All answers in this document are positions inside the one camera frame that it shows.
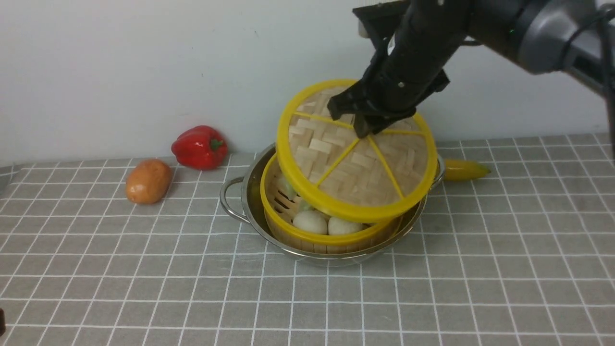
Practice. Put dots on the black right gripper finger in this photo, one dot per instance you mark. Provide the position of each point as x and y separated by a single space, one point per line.
353 100
372 121

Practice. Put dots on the brown potato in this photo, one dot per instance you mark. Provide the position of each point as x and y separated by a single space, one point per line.
148 182

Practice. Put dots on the white round bun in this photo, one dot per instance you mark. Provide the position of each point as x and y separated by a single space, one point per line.
311 221
337 226

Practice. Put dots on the green dumpling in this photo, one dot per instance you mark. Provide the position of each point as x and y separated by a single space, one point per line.
285 188

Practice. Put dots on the red bell pepper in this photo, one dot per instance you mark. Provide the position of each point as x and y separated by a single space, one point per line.
201 148

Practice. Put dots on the grey checked tablecloth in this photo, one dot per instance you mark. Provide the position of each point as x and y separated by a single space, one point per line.
524 257

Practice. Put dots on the yellow banana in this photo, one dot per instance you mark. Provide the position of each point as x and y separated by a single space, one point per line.
456 170

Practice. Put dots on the stainless steel pot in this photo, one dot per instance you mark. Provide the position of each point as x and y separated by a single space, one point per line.
253 214

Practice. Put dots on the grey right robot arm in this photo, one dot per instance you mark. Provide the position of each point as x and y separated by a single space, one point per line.
544 36

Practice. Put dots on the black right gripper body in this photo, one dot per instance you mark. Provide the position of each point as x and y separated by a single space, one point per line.
413 40

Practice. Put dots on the yellow rimmed bamboo steamer basket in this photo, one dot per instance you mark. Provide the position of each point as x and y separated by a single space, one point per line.
280 211

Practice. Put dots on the yellow rimmed bamboo steamer lid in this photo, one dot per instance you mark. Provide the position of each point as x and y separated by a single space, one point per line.
368 180

